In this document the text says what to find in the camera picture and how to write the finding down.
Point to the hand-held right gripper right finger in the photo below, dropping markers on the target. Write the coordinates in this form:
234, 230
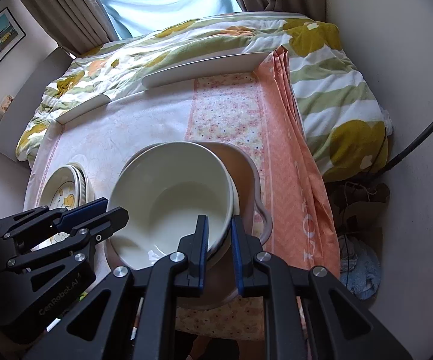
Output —
237, 255

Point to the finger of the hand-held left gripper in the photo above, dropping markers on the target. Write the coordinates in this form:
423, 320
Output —
85, 210
104, 228

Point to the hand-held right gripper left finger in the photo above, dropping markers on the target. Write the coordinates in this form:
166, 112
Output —
201, 255

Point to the white ribbed small bowl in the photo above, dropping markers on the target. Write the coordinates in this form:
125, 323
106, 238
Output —
83, 187

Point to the small printed dish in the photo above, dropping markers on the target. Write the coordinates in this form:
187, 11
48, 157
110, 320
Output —
64, 195

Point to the cream round bowl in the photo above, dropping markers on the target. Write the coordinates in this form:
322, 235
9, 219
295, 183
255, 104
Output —
171, 195

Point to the orange cloth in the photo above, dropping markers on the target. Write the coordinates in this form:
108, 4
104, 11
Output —
299, 195

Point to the short white flat board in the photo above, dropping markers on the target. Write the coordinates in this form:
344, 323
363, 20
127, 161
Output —
85, 108

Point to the pale pink tablecloth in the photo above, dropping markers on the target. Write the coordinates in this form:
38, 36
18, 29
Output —
134, 120

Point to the blue towel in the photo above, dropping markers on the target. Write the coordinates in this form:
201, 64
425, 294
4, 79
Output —
366, 281

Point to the floral blanket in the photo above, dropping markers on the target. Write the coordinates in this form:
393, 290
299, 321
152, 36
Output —
333, 82

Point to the light blue curtain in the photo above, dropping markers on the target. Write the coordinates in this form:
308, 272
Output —
171, 0

